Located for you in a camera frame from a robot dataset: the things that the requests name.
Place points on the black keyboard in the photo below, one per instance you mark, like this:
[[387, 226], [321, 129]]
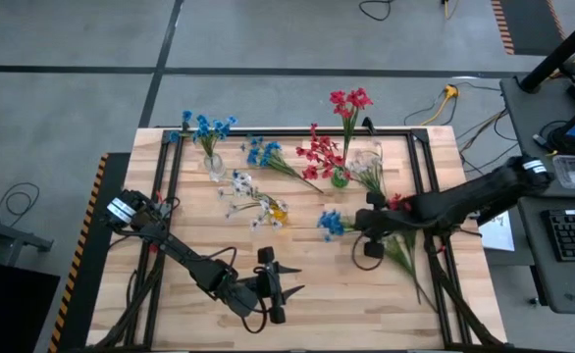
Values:
[[574, 235]]

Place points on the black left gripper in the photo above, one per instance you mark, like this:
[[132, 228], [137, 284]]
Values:
[[268, 287]]

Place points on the black floor mat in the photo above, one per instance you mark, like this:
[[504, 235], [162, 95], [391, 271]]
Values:
[[79, 338], [530, 24]]

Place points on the red artificial flower stem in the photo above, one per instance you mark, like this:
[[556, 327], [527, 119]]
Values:
[[356, 98], [322, 157], [399, 202]]

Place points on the blue artificial flower stem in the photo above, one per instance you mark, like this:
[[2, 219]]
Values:
[[331, 223], [268, 149], [204, 130]]

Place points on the black flat panel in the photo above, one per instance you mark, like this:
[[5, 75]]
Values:
[[8, 314]]

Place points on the yellow black hazard strip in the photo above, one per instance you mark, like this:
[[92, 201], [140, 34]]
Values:
[[64, 306]]

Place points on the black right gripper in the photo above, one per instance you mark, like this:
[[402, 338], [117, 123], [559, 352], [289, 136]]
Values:
[[390, 221]]

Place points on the white paper sheet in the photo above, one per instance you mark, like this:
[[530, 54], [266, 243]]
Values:
[[501, 235]]

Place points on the orange black hazard tape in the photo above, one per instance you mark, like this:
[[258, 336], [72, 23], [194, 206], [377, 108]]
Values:
[[504, 29], [557, 19]]

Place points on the clear ribbed glass vase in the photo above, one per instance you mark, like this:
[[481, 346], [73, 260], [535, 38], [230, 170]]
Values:
[[215, 169]]

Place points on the black aluminium table frame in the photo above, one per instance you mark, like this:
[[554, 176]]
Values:
[[287, 132]]

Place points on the yellow embossed glass vase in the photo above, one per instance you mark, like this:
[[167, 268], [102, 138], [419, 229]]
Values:
[[280, 214]]

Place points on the grey desk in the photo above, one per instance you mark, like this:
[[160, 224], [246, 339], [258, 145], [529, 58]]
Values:
[[552, 284], [528, 137]]

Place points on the green embossed glass vase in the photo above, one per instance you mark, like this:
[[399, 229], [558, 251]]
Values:
[[339, 180]]

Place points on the black thick rig post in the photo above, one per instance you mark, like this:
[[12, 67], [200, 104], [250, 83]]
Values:
[[562, 49]]

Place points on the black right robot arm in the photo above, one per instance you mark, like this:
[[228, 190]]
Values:
[[474, 196]]

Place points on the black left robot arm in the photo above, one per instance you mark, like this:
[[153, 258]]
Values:
[[184, 252]]

